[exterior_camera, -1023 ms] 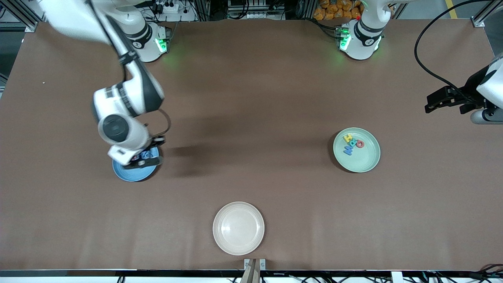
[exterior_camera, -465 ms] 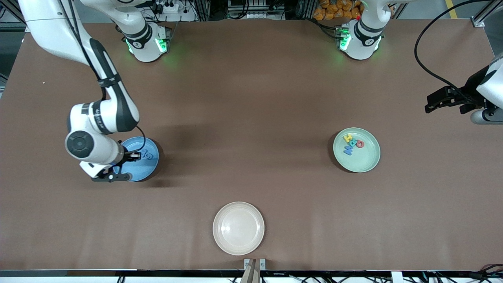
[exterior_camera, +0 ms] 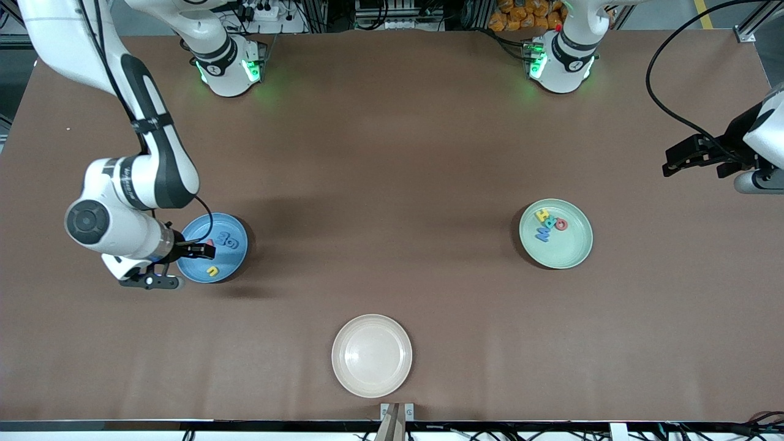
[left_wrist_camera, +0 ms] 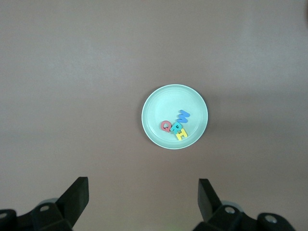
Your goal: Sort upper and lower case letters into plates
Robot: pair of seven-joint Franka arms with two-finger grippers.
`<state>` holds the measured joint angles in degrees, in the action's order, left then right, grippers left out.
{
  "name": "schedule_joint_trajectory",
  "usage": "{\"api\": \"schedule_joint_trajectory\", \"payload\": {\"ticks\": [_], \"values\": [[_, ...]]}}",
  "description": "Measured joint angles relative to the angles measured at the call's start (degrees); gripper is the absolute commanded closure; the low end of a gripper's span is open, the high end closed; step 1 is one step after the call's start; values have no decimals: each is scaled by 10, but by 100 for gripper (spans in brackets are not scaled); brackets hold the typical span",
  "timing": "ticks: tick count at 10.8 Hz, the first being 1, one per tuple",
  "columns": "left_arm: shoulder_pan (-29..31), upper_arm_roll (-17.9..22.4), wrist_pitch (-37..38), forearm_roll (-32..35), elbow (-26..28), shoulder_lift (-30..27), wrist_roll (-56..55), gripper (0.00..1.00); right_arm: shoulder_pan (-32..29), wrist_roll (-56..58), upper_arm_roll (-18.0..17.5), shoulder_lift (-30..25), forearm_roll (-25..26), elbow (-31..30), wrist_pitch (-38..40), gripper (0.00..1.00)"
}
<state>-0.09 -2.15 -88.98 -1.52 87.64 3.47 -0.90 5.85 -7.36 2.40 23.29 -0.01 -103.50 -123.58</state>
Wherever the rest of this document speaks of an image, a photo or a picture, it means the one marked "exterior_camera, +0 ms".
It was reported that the aluminium frame profile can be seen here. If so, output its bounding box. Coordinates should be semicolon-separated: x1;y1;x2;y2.
0;0;39;51
735;0;784;43

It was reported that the brown table cover sheet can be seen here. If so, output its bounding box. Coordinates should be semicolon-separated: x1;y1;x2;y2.
0;29;784;424

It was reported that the blue plate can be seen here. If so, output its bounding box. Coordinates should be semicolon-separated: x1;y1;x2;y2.
175;212;249;284

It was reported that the white electronics box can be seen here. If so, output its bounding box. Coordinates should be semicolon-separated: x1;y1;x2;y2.
354;0;445;31

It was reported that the white multi-socket strip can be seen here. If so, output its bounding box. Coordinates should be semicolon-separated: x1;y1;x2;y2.
235;2;281;22

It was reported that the bag of orange items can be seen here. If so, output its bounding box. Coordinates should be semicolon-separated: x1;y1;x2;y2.
488;0;565;32

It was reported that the green plate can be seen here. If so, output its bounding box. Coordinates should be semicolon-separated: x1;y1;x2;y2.
518;198;594;270

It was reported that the beige plate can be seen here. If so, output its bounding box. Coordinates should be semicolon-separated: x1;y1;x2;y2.
331;314;413;399

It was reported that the red black cable bundle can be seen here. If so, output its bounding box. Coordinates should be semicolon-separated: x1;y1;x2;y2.
723;410;784;439

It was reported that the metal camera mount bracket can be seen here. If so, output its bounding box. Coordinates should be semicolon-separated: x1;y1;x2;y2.
375;402;415;441

